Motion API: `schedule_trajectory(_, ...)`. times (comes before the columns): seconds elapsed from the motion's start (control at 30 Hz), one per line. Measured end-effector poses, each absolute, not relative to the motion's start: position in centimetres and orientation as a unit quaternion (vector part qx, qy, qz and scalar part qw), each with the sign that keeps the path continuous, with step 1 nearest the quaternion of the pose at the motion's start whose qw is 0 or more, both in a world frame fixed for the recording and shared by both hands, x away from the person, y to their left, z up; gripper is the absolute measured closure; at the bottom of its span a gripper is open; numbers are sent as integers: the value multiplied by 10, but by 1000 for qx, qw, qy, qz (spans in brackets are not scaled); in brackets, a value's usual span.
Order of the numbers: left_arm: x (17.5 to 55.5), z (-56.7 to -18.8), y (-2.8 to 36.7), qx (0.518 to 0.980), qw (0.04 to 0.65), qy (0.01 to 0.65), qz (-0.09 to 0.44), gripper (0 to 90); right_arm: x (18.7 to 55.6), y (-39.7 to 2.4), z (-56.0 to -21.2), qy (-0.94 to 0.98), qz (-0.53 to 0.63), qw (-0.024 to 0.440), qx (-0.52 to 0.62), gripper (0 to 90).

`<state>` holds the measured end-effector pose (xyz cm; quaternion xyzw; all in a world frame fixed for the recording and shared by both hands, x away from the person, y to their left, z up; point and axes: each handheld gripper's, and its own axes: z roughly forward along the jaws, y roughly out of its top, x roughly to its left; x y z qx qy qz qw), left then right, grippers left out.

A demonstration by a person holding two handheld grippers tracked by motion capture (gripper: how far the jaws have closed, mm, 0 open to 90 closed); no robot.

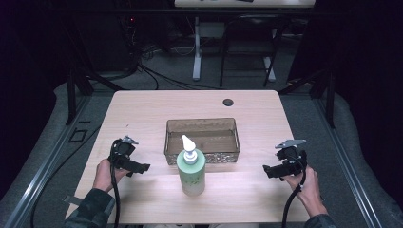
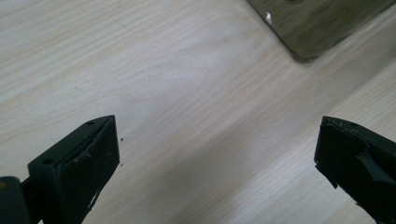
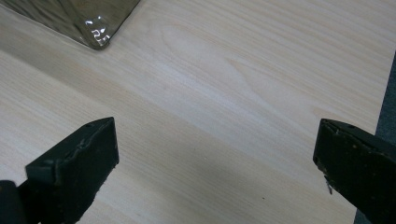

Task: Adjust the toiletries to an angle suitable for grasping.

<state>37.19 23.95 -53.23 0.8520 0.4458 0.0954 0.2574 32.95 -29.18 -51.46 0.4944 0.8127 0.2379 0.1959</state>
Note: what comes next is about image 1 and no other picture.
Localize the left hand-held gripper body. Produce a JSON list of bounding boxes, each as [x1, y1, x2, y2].
[[108, 135, 140, 170]]

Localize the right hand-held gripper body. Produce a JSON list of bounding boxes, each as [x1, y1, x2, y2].
[[275, 139, 309, 177]]

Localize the green pump bottle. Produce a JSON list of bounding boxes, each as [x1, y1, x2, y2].
[[176, 134, 206, 198]]

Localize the clear brown plastic basket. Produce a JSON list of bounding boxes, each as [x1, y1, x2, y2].
[[163, 117, 241, 166]]

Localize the person's left hand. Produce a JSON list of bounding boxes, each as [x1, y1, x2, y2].
[[92, 158, 131, 194]]

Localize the person's right hand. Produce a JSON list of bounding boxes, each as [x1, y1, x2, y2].
[[280, 165, 325, 208]]

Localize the black metal stand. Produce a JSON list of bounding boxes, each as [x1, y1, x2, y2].
[[278, 67, 336, 129], [61, 18, 126, 126]]

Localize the dark equipment cabinet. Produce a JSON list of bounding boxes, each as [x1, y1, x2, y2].
[[74, 12, 141, 72]]

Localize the black chair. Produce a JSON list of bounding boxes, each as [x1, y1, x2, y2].
[[219, 13, 288, 88]]

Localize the white desk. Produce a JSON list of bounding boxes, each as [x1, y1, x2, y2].
[[173, 0, 317, 82]]

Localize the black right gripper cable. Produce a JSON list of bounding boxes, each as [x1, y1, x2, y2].
[[281, 155, 308, 228]]

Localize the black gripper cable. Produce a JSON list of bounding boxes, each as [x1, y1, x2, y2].
[[108, 142, 122, 228], [281, 155, 308, 228]]

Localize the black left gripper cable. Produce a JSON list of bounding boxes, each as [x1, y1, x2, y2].
[[108, 142, 122, 228]]

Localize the aluminium floor rail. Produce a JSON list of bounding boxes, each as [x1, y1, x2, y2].
[[312, 96, 384, 228], [3, 94, 93, 228]]

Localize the grey strap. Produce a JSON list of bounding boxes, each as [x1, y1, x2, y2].
[[62, 195, 84, 207]]

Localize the black floor cables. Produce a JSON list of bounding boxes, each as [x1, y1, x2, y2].
[[88, 44, 222, 91]]

